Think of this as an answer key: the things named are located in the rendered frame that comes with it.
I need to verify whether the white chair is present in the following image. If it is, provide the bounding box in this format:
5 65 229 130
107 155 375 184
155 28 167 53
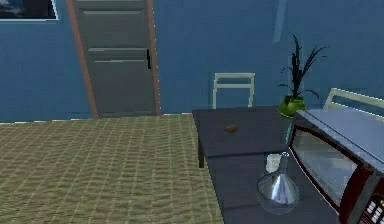
323 87 384 122
212 72 256 110

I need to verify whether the dark grey table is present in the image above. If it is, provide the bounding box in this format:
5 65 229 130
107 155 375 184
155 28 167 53
191 105 296 169
205 150 341 224

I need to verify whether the grey room door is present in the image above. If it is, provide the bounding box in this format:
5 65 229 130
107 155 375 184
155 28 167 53
65 0 163 120

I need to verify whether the white cup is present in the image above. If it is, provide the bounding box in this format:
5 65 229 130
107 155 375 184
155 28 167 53
265 152 282 174

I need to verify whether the dark plant in green pot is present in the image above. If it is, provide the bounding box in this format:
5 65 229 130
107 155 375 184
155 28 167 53
277 32 329 119

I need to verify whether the red and silver microwave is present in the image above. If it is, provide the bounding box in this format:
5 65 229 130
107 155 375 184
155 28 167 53
285 107 384 224

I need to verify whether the dark framed wall picture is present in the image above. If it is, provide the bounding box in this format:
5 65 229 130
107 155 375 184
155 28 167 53
0 0 60 22

